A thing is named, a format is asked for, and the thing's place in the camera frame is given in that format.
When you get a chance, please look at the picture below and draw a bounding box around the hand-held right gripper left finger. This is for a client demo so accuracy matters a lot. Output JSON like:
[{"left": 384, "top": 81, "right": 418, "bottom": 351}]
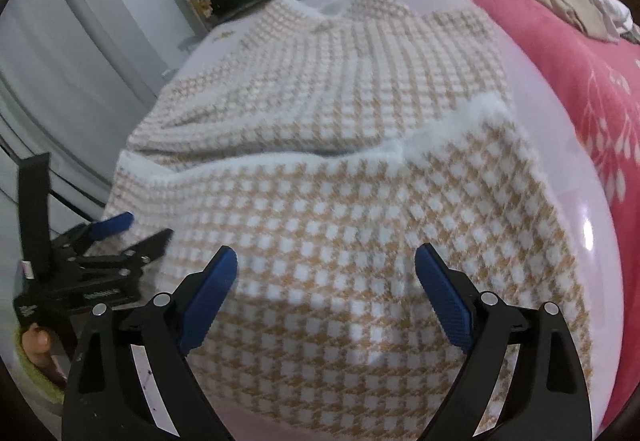
[{"left": 61, "top": 245, "right": 238, "bottom": 441}]

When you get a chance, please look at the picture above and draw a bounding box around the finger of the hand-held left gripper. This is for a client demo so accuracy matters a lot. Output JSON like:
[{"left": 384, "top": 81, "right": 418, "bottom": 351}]
[
  {"left": 57, "top": 212, "right": 135, "bottom": 252},
  {"left": 75, "top": 228, "right": 175, "bottom": 270}
]

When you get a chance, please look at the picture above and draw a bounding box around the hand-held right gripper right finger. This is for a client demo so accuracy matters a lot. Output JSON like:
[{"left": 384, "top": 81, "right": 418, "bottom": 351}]
[{"left": 415, "top": 242, "right": 592, "bottom": 441}]

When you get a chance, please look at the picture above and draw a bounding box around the beige white houndstooth coat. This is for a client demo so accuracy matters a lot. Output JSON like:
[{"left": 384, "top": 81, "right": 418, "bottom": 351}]
[{"left": 102, "top": 0, "right": 596, "bottom": 441}]

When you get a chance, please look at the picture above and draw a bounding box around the person's left hand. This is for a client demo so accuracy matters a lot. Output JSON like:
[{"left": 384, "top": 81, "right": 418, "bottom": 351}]
[{"left": 24, "top": 324, "right": 64, "bottom": 385}]

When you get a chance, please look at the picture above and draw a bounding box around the white curtain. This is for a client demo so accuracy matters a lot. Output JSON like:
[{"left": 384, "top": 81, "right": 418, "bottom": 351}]
[{"left": 0, "top": 0, "right": 168, "bottom": 222}]

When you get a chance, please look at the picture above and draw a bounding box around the pale pink bed sheet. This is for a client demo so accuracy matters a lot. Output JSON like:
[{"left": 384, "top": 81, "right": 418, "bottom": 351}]
[{"left": 102, "top": 0, "right": 626, "bottom": 441}]

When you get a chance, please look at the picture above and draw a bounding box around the pink floral blanket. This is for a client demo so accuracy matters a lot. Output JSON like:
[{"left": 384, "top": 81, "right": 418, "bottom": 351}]
[{"left": 435, "top": 0, "right": 640, "bottom": 432}]

